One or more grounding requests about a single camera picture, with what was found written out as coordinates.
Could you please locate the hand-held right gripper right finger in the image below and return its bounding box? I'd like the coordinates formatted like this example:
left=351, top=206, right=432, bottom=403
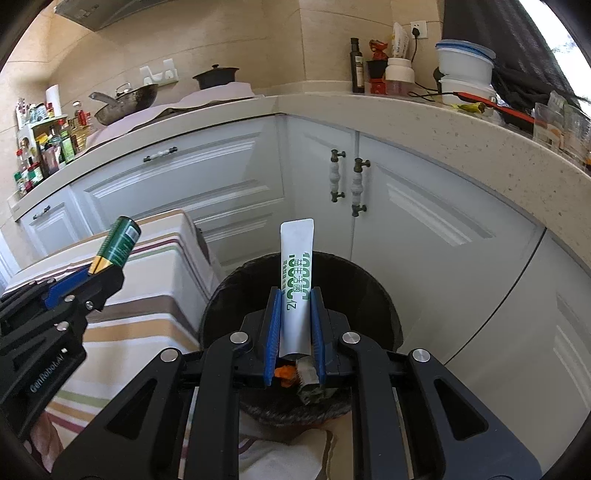
left=310, top=286, right=543, bottom=480

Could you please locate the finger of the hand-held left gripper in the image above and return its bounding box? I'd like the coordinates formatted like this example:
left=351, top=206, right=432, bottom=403
left=65, top=265, right=126, bottom=315
left=0, top=267, right=93, bottom=315

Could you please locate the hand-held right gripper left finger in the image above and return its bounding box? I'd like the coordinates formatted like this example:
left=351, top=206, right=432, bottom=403
left=51, top=286, right=282, bottom=480

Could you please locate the green bottle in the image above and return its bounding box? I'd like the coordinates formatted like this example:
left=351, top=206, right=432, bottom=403
left=90, top=215, right=141, bottom=275

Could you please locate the black trash bin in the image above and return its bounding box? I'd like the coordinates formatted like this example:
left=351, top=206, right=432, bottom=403
left=199, top=251, right=403, bottom=425

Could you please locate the white green tube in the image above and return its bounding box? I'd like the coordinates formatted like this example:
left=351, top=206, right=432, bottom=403
left=279, top=219, right=315, bottom=358

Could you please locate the person's left hand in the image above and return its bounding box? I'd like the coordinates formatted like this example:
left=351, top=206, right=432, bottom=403
left=25, top=413, right=65, bottom=472

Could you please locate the striped tablecloth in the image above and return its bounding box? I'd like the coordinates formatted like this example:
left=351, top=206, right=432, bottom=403
left=0, top=209, right=340, bottom=480

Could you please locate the narrow white cabinet door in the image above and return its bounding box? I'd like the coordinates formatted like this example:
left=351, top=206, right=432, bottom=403
left=18, top=187, right=81, bottom=257

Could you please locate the wide white cabinet door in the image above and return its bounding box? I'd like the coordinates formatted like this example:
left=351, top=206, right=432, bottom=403
left=69, top=117, right=289, bottom=278

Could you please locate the cluster of condiment bottles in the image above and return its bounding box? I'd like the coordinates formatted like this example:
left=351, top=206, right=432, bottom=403
left=13, top=95, right=98, bottom=197

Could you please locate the white corner cabinet door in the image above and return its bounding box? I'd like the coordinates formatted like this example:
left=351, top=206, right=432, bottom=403
left=277, top=115, right=358, bottom=268

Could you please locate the white shelf rack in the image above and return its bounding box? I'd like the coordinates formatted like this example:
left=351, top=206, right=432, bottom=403
left=17, top=117, right=65, bottom=144

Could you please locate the yellow cooking oil bottle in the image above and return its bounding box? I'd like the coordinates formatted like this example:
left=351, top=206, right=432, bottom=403
left=74, top=108, right=95, bottom=151

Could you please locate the steel wok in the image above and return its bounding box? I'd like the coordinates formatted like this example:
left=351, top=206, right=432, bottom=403
left=89, top=82, right=160, bottom=126

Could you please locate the paper towel roll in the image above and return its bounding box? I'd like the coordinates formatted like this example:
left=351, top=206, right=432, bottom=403
left=45, top=84, right=63, bottom=118

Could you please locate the pale stove cover cloth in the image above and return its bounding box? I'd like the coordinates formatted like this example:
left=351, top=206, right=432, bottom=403
left=85, top=80, right=266, bottom=148

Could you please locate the black pot with lid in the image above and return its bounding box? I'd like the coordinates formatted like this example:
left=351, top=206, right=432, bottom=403
left=192, top=65, right=241, bottom=90

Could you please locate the beige stone countertop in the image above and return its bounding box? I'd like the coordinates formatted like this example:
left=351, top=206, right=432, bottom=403
left=7, top=92, right=591, bottom=259

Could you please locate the dark olive oil bottle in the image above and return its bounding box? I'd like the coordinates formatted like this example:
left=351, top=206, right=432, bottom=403
left=349, top=38, right=366, bottom=94

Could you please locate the steel range hood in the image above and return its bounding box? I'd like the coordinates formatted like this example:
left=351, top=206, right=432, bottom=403
left=55, top=0, right=144, bottom=32

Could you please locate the white lidded jar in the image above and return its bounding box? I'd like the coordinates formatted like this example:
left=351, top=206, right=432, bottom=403
left=385, top=58, right=415, bottom=96

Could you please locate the white plastic container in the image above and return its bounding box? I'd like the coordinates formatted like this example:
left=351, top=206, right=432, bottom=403
left=438, top=78, right=498, bottom=104

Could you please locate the white paper packet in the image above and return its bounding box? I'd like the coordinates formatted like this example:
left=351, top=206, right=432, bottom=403
left=392, top=22, right=411, bottom=60

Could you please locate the white container with blue lid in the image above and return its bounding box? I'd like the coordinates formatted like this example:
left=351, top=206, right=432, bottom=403
left=435, top=39, right=497, bottom=81

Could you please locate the clear drinking glass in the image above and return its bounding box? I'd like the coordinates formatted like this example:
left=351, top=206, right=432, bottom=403
left=533, top=102, right=566, bottom=144
left=561, top=106, right=591, bottom=160

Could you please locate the dark hanging cloth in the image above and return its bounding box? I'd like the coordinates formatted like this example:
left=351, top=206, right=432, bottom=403
left=443, top=0, right=587, bottom=125

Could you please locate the white wall rack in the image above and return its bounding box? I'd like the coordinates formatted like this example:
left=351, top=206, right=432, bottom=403
left=140, top=58, right=179, bottom=86

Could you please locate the red handled tool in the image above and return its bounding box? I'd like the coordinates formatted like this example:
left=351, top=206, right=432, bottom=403
left=455, top=91, right=536, bottom=125

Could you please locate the black power cable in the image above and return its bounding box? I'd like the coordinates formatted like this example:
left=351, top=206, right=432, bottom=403
left=406, top=34, right=444, bottom=100

